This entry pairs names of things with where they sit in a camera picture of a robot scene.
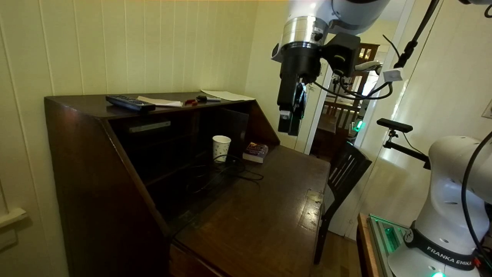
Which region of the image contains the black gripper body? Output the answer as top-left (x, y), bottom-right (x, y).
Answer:
top-left (275, 42), bottom-right (323, 114)

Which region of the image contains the white speckled paper cup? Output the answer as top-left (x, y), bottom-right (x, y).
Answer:
top-left (211, 134), bottom-right (232, 165)

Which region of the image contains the dark hardcover book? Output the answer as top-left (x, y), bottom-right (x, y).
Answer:
top-left (242, 142), bottom-right (271, 165)

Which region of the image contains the white paper sheet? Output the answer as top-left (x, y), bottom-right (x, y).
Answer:
top-left (136, 94), bottom-right (185, 110)
top-left (199, 90), bottom-right (257, 103)

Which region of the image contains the dark wooden slatted chair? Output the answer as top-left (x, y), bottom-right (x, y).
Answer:
top-left (312, 142), bottom-right (374, 267)

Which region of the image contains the dark wooden secretary desk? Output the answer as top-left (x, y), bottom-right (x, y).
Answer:
top-left (43, 91), bottom-right (332, 277)

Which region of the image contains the light wooden robot table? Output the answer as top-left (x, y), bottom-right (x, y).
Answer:
top-left (355, 211), bottom-right (388, 277)

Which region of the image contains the aluminium robot mounting platform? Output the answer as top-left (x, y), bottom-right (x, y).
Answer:
top-left (368, 213), bottom-right (429, 277)

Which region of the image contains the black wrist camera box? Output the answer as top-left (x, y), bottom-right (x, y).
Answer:
top-left (322, 33), bottom-right (363, 79)

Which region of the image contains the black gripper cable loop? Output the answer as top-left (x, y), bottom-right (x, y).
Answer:
top-left (311, 71), bottom-right (395, 103)

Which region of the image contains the small dark red-handled tool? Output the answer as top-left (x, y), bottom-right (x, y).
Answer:
top-left (183, 94), bottom-right (223, 108)

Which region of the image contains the black camera on stand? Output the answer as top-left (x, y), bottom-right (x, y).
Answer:
top-left (375, 117), bottom-right (434, 171)

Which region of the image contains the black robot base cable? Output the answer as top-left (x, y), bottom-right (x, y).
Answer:
top-left (458, 130), bottom-right (492, 260)

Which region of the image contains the white wall ledge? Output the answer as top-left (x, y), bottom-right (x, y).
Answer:
top-left (0, 207), bottom-right (31, 254)

